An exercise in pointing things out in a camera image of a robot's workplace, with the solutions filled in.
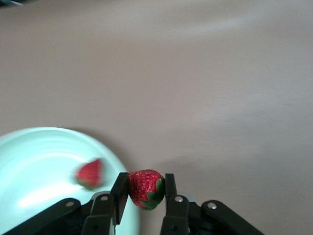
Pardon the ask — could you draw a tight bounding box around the pale green round plate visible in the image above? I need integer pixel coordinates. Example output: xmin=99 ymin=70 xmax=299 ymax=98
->
xmin=0 ymin=126 xmax=141 ymax=235

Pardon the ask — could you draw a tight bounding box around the brown table mat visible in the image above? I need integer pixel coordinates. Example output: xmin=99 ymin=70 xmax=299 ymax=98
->
xmin=0 ymin=0 xmax=313 ymax=235

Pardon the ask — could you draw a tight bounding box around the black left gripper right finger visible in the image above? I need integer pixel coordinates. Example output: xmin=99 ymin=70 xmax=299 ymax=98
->
xmin=160 ymin=173 xmax=265 ymax=235

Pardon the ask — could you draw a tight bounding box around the red strawberry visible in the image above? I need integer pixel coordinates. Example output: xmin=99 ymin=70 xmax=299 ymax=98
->
xmin=128 ymin=169 xmax=166 ymax=211
xmin=73 ymin=158 xmax=105 ymax=190

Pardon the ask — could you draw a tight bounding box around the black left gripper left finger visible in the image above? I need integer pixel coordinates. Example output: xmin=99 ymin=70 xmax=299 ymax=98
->
xmin=0 ymin=172 xmax=129 ymax=235

